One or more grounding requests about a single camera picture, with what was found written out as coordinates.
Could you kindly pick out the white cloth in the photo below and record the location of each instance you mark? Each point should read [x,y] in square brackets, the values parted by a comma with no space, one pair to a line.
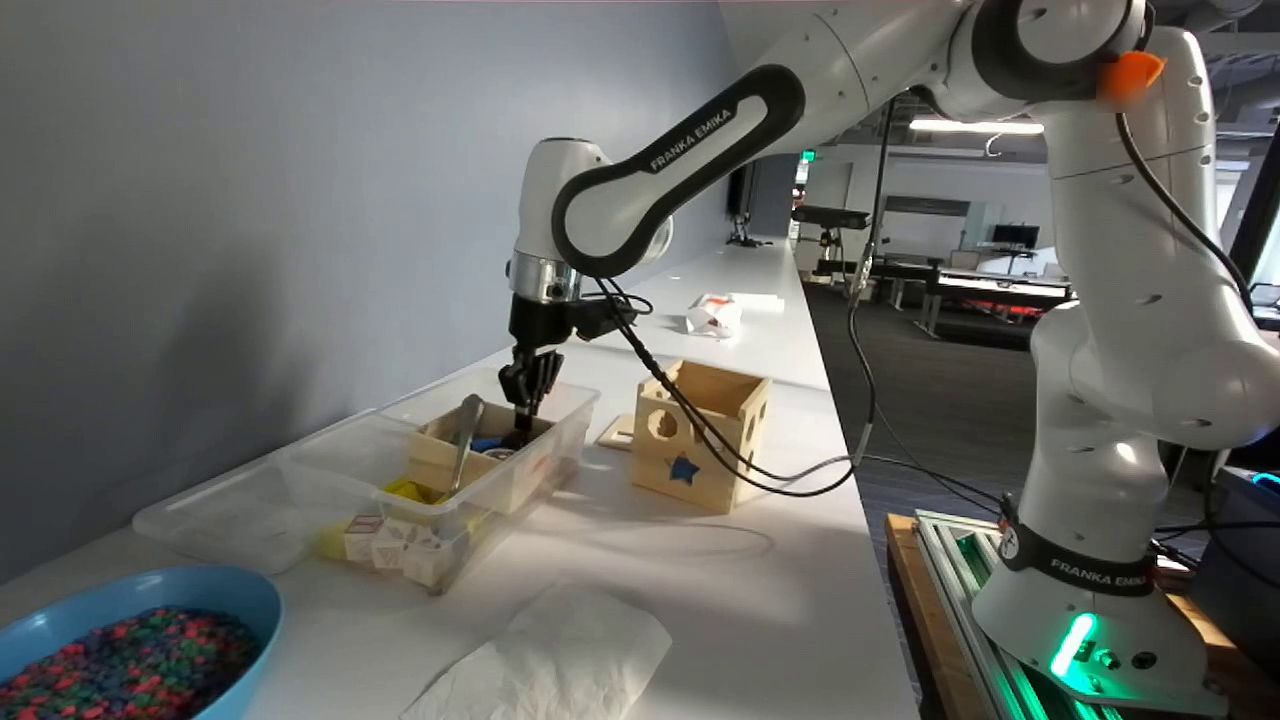
[544,663]

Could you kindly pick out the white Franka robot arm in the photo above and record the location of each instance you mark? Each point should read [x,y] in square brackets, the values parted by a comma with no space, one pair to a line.
[1147,333]

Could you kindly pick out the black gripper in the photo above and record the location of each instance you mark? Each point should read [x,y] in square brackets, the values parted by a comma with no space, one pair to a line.
[544,321]

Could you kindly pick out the ceiling light strip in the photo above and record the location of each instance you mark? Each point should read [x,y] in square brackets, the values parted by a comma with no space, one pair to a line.
[972,127]

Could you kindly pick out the yellow wooden block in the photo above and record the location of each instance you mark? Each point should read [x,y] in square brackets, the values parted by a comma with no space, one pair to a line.
[408,491]

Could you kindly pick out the clear plastic container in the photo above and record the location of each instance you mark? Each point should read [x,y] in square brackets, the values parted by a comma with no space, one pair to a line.
[535,467]

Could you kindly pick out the background office desk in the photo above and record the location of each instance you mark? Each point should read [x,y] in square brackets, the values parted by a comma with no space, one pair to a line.
[987,281]

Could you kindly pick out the wooden shape sorter cube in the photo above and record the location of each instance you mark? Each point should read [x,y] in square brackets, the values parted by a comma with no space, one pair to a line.
[695,452]

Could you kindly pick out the clear plastic container lid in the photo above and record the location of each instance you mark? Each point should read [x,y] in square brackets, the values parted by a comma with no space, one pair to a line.
[225,512]

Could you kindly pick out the blue bowl with colourful beads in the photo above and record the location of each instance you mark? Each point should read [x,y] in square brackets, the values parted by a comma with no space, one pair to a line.
[132,642]

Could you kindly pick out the wooden alphabet cube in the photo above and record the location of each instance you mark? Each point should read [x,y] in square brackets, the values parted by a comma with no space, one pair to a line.
[370,542]
[427,554]

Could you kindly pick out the small white printed carton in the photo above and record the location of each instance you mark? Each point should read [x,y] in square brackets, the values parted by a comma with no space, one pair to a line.
[714,318]

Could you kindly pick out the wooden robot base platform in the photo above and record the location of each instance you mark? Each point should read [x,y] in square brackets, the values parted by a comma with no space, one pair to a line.
[934,602]

